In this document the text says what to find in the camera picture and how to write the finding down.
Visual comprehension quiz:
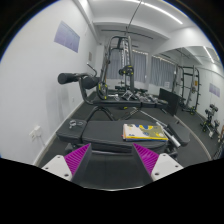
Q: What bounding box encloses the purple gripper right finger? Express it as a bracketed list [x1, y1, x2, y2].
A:
[132, 143, 182, 181]

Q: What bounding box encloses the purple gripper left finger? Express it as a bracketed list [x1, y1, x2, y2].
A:
[42, 144, 92, 182]

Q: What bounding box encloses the folded yellow white towel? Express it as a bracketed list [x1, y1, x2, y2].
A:
[123, 124, 168, 141]

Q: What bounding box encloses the black padded weight bench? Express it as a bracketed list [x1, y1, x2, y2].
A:
[56, 119, 190, 154]

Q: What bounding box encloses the dumbbell rack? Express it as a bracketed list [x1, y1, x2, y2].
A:
[201, 104, 220, 138]

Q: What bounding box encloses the black multi-gym machine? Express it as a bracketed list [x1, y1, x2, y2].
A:
[58, 36, 168, 121]

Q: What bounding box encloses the black power rack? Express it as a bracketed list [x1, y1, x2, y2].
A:
[172, 66, 201, 115]

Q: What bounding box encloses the grey window curtain right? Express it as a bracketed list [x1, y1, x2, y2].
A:
[150, 57, 175, 88]

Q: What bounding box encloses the metal key ring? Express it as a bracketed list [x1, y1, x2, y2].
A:
[68, 119, 85, 130]

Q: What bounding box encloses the white wall socket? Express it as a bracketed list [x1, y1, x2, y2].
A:
[29, 126, 42, 141]

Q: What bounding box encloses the small purple wall poster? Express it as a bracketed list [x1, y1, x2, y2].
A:
[209, 84, 220, 97]

